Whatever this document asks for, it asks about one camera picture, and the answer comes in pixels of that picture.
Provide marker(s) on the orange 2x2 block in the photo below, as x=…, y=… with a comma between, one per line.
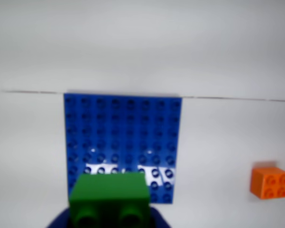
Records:
x=258, y=183

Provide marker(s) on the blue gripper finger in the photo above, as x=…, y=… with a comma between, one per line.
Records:
x=157, y=218
x=60, y=219

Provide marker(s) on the blue 8x8 baseplate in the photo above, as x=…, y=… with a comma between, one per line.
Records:
x=123, y=133

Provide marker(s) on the green 2x2 block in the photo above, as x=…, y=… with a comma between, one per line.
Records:
x=109, y=187

